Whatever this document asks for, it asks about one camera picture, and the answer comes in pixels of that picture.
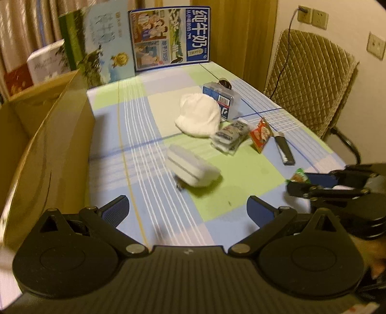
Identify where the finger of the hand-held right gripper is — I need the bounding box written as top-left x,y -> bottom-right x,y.
286,181 -> 371,201
304,164 -> 386,187

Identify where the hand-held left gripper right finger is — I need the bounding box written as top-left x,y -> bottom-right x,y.
227,195 -> 345,258

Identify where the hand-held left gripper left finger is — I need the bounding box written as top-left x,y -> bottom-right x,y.
39,195 -> 149,259

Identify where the green snack packet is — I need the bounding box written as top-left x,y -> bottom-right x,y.
286,168 -> 312,185

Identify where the grey snack packet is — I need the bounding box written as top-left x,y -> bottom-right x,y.
213,119 -> 251,156

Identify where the white plastic block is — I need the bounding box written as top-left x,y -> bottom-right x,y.
167,144 -> 221,191

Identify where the large cardboard box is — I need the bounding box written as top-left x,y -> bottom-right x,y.
0,68 -> 96,257

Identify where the white cloth bag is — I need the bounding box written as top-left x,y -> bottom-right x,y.
174,93 -> 222,138

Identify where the red snack packet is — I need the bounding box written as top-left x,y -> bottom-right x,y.
248,117 -> 273,155

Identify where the quilted beige chair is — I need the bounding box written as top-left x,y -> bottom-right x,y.
262,29 -> 362,166

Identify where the clear case with blue label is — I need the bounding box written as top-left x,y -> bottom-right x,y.
202,81 -> 243,121

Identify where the white printed box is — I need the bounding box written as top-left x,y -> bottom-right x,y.
27,39 -> 72,84

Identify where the light blue green box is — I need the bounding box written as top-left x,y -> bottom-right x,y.
58,0 -> 136,89

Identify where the red box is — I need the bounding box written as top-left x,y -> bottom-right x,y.
4,64 -> 34,98

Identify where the golden curtain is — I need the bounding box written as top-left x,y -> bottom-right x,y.
190,0 -> 278,92

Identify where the blue milk carton box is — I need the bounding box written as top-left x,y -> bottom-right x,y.
128,5 -> 212,72

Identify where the black cable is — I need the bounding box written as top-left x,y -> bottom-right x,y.
269,10 -> 303,100

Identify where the beige wall socket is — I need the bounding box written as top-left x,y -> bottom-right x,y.
366,31 -> 386,60
311,8 -> 329,30

